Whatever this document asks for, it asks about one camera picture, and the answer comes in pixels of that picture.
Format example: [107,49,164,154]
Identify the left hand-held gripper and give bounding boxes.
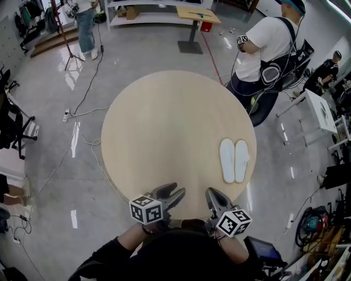
[128,182,186,226]

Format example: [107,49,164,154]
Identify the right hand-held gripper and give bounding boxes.
[205,187,253,238]

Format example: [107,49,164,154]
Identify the white slipper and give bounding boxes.
[219,138,236,184]
[234,139,251,184]

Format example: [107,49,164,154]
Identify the person's right forearm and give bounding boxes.
[218,234,250,261]

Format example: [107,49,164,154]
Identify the person's left forearm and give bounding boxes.
[117,221,154,254]

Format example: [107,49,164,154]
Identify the person's black clothing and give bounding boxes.
[67,218,265,281]

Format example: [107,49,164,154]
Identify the black monitor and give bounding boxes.
[243,235,284,268]

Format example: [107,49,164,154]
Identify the teal vacuum cleaner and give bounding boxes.
[295,206,330,249]

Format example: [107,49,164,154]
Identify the white side table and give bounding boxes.
[276,88,338,147]

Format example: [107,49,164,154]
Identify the black office chair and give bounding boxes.
[0,68,38,160]

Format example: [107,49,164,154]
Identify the wooden desk with black base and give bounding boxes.
[175,5,222,54]

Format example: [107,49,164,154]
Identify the blue tool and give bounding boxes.
[188,10,212,19]

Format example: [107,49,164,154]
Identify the cardboard box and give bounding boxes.
[125,5,140,20]

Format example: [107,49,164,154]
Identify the red tripod stand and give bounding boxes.
[50,0,86,71]

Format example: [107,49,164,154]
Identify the white cable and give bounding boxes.
[67,105,129,205]

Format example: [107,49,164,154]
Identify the black cable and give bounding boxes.
[71,16,105,116]

